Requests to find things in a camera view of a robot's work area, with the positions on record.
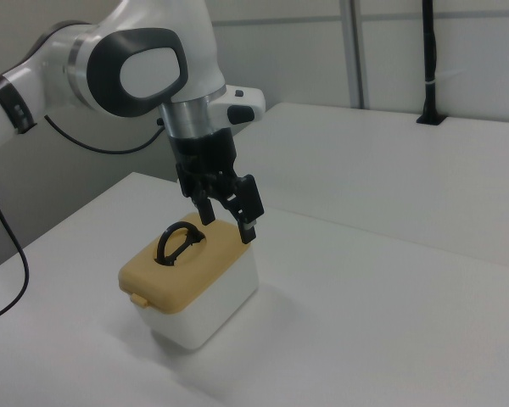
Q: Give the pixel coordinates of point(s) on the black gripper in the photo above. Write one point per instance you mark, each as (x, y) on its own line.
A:
(203, 157)

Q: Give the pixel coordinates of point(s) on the tan plastic case lid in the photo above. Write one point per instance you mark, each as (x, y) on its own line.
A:
(203, 271)

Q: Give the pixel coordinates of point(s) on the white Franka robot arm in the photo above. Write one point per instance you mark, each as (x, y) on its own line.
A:
(203, 51)

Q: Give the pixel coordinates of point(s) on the white plastic tool case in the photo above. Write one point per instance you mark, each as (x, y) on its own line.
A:
(212, 313)

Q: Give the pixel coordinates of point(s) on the black mounting pole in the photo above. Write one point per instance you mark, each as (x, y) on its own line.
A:
(428, 63)

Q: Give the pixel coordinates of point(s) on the grey partition post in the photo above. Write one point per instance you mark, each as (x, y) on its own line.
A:
(357, 51)

